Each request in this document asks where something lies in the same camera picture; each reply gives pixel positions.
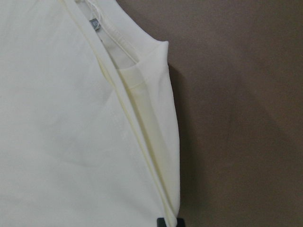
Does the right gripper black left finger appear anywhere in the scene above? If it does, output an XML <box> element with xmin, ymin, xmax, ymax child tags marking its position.
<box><xmin>157</xmin><ymin>218</ymin><xmax>167</xmax><ymax>227</ymax></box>

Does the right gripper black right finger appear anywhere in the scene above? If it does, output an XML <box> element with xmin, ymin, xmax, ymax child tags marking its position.
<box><xmin>176</xmin><ymin>218</ymin><xmax>185</xmax><ymax>227</ymax></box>

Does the cream long sleeve printed shirt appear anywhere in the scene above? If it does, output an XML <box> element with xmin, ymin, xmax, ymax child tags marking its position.
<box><xmin>0</xmin><ymin>0</ymin><xmax>180</xmax><ymax>227</ymax></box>

